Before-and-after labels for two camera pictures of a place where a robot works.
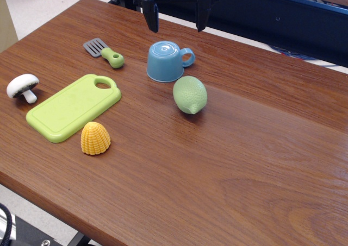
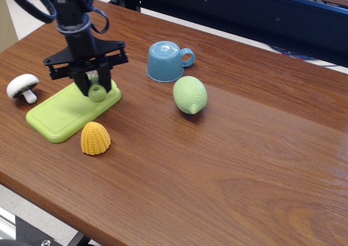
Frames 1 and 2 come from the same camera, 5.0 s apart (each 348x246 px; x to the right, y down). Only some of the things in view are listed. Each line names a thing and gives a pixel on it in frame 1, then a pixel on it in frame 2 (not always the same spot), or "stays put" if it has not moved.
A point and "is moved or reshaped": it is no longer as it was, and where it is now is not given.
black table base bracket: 26,235 stays put
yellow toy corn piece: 94,139 stays put
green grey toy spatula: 98,49 is moved or reshaped
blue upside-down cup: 164,61 stays put
